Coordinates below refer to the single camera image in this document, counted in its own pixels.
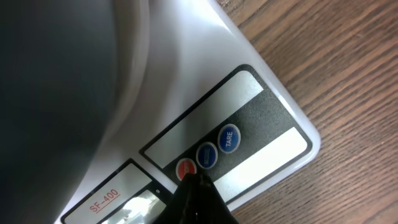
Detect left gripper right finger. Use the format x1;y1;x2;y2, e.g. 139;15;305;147
197;174;238;224

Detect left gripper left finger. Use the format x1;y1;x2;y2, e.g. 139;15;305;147
153;174;199;224

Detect teal metal bowl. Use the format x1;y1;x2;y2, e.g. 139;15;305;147
1;0;118;223

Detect white digital kitchen scale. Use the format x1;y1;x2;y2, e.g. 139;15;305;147
57;1;321;223

